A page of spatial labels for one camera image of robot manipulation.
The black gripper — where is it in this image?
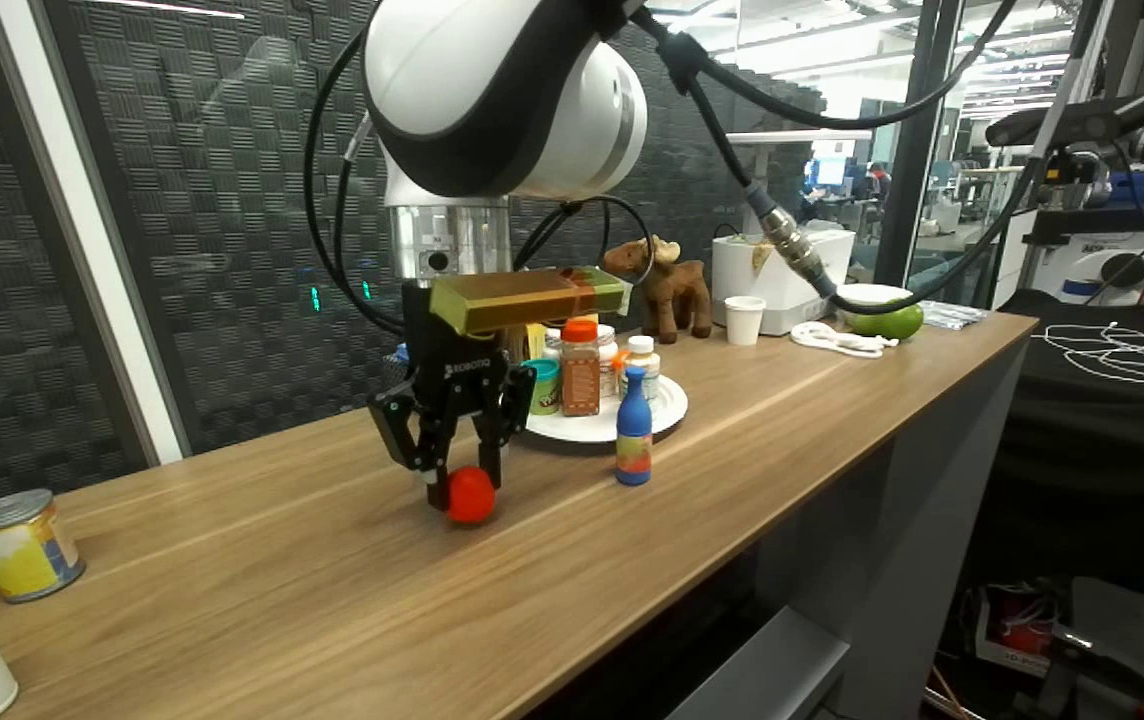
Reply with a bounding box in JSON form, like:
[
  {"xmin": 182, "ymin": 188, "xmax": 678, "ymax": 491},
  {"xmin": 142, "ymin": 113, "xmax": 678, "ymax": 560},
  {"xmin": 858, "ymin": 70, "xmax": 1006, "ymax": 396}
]
[{"xmin": 368, "ymin": 278, "xmax": 539, "ymax": 511}]

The orange plush ball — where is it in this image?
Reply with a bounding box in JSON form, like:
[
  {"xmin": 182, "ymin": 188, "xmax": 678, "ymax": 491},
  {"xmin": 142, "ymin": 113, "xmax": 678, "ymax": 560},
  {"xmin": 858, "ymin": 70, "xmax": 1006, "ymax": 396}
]
[{"xmin": 443, "ymin": 463, "xmax": 500, "ymax": 533}]

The teal-lid play-doh can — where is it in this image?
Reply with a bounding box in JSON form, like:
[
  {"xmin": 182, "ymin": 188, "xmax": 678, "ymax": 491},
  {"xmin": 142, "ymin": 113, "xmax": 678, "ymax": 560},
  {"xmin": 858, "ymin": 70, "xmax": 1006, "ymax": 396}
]
[{"xmin": 524, "ymin": 356, "xmax": 563, "ymax": 415}]

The clear white-lid pill bottle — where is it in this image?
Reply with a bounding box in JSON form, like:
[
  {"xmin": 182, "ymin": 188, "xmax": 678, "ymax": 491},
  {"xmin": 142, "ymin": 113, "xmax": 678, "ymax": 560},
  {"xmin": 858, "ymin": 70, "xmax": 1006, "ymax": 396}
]
[{"xmin": 591, "ymin": 320, "xmax": 624, "ymax": 396}]

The blue-cap sand bottle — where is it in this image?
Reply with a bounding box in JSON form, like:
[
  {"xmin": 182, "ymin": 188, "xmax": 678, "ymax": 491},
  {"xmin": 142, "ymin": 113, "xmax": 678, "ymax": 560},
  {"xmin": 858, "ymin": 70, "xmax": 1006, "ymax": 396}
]
[{"xmin": 613, "ymin": 363, "xmax": 655, "ymax": 491}]

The stained white-cap bottle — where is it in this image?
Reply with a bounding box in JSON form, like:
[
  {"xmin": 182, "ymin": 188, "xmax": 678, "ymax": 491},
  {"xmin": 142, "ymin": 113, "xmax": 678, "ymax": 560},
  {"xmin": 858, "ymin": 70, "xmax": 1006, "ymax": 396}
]
[{"xmin": 621, "ymin": 333, "xmax": 670, "ymax": 402}]

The white paper plate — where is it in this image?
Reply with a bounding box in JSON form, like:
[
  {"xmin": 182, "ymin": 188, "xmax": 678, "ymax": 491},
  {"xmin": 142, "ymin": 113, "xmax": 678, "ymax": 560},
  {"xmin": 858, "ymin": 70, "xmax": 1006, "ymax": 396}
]
[{"xmin": 524, "ymin": 373, "xmax": 693, "ymax": 453}]

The yellow cardboard box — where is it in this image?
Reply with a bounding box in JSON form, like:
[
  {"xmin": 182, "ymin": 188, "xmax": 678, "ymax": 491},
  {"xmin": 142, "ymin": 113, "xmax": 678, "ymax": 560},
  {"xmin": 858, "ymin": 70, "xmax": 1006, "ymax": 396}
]
[{"xmin": 517, "ymin": 315, "xmax": 563, "ymax": 363}]

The brown moose plush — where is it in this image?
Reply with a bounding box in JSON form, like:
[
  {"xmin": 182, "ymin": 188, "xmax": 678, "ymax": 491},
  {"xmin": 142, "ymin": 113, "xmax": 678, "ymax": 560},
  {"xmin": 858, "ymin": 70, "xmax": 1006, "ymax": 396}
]
[{"xmin": 597, "ymin": 232, "xmax": 720, "ymax": 347}]

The white paper cup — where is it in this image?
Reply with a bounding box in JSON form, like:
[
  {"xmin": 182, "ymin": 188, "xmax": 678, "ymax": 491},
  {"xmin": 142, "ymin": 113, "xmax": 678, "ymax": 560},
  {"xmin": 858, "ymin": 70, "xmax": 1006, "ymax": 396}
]
[{"xmin": 720, "ymin": 292, "xmax": 773, "ymax": 347}]

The grey white appliance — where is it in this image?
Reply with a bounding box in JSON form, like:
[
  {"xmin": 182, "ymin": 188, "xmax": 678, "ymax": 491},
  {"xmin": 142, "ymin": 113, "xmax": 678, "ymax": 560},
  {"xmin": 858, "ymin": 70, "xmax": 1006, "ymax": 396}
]
[{"xmin": 709, "ymin": 219, "xmax": 860, "ymax": 336}]

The grey office chair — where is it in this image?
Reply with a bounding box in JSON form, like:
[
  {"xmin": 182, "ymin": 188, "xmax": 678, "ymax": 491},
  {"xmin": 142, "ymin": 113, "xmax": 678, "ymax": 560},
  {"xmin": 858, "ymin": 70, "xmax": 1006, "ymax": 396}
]
[{"xmin": 659, "ymin": 605, "xmax": 858, "ymax": 720}]

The green round fruit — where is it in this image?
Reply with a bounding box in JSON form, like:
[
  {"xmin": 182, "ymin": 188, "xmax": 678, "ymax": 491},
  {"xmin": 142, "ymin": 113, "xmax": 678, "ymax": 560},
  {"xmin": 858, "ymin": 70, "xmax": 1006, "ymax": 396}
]
[{"xmin": 840, "ymin": 300, "xmax": 928, "ymax": 344}]

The yellow-label tin can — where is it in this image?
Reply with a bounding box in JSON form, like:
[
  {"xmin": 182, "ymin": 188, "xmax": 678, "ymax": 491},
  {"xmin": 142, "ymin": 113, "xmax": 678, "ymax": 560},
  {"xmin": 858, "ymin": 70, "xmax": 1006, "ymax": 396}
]
[{"xmin": 0, "ymin": 485, "xmax": 88, "ymax": 605}]

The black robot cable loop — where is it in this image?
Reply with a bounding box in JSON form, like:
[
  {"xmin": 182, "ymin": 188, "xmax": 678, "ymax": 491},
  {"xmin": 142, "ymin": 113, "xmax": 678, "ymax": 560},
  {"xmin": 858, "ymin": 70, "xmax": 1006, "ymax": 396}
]
[{"xmin": 300, "ymin": 30, "xmax": 665, "ymax": 344}]

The black cable metal connector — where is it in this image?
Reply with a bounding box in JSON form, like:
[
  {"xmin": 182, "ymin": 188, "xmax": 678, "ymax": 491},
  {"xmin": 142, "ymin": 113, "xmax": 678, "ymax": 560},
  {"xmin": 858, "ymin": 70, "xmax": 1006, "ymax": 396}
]
[{"xmin": 624, "ymin": 0, "xmax": 1025, "ymax": 310}]

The white rope coil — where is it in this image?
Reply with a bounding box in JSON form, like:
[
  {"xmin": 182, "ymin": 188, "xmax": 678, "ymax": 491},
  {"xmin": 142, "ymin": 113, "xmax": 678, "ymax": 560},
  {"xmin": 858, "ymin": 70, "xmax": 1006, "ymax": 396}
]
[{"xmin": 789, "ymin": 315, "xmax": 905, "ymax": 358}]

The white cable pile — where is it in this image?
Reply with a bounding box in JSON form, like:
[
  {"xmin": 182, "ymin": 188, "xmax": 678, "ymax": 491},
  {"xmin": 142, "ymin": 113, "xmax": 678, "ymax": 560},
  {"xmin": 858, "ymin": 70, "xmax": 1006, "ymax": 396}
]
[{"xmin": 1036, "ymin": 315, "xmax": 1144, "ymax": 396}]

